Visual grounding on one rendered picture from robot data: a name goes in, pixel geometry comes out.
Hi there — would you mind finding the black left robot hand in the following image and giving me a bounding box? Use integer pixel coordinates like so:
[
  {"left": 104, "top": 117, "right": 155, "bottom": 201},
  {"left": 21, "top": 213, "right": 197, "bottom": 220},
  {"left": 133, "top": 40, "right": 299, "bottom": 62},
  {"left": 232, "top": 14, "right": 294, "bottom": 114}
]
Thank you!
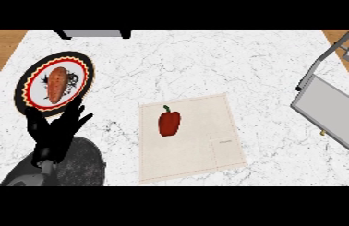
[{"left": 24, "top": 95, "right": 96, "bottom": 169}]

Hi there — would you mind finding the beige cloth placemat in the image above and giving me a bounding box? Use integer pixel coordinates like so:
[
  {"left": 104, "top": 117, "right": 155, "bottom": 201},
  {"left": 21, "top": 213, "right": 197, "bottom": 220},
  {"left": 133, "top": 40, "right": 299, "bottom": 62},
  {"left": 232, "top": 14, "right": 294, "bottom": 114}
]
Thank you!
[{"left": 136, "top": 92, "right": 249, "bottom": 185}]

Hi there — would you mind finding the grey metal tiered shelf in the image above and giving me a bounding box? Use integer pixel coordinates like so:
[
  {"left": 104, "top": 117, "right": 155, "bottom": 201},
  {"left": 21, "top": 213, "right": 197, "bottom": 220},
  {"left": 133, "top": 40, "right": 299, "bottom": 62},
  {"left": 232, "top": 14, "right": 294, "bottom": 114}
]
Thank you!
[{"left": 288, "top": 30, "right": 349, "bottom": 150}]

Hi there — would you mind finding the black rimmed patterned plate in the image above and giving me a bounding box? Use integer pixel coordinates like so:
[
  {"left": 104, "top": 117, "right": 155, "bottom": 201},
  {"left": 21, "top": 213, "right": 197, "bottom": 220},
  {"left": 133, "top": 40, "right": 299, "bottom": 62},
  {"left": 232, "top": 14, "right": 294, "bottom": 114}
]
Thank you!
[{"left": 12, "top": 51, "right": 96, "bottom": 117}]

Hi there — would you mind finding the orange sweet potato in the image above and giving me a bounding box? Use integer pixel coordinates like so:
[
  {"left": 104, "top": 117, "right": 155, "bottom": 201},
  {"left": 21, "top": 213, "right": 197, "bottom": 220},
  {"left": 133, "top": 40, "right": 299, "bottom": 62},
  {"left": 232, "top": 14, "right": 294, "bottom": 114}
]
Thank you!
[{"left": 46, "top": 66, "right": 70, "bottom": 105}]

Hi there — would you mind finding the red bell pepper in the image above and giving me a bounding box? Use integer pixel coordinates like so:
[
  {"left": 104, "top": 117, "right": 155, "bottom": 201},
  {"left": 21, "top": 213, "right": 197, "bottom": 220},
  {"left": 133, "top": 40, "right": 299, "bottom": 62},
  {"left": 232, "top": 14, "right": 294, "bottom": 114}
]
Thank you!
[{"left": 157, "top": 104, "right": 183, "bottom": 137}]

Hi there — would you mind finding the grey appliance with black legs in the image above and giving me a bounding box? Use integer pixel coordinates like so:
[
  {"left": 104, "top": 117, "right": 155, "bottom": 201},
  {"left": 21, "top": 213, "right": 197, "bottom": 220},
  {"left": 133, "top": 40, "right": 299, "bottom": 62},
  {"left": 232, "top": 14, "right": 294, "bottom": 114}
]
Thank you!
[{"left": 52, "top": 30, "right": 133, "bottom": 41}]

